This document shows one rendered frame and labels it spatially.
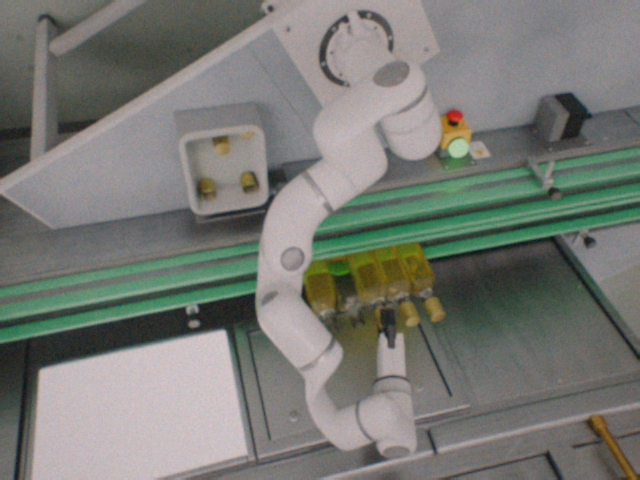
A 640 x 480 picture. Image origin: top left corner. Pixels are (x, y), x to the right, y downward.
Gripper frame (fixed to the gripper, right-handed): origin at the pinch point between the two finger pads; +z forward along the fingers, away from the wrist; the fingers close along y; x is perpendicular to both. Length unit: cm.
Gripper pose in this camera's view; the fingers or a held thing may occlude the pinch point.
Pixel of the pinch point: (386, 323)
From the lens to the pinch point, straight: 139.7
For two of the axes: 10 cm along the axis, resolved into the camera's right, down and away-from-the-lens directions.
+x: -10.0, -0.1, -0.2
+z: -0.1, -7.3, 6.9
